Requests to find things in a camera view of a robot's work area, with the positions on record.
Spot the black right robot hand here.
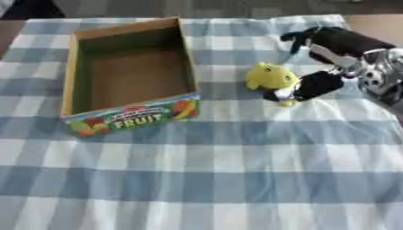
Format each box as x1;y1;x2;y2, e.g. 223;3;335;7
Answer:
261;26;399;103

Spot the open cardboard box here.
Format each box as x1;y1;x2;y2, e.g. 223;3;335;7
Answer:
59;16;203;137

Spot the yellow soft toy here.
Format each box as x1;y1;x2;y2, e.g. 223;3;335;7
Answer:
244;61;302;108

